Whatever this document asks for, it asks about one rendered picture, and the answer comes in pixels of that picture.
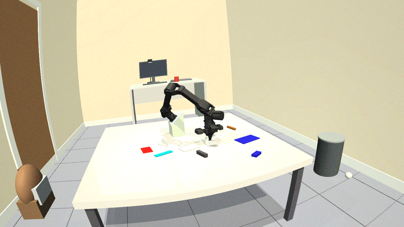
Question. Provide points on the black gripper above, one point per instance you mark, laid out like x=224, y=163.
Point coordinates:
x=200, y=131

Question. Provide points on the small blue block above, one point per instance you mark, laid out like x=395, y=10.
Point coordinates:
x=256, y=154

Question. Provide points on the blue flat rectangular plate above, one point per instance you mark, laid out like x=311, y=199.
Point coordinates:
x=246, y=139

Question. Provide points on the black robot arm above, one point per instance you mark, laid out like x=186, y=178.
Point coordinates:
x=201, y=104

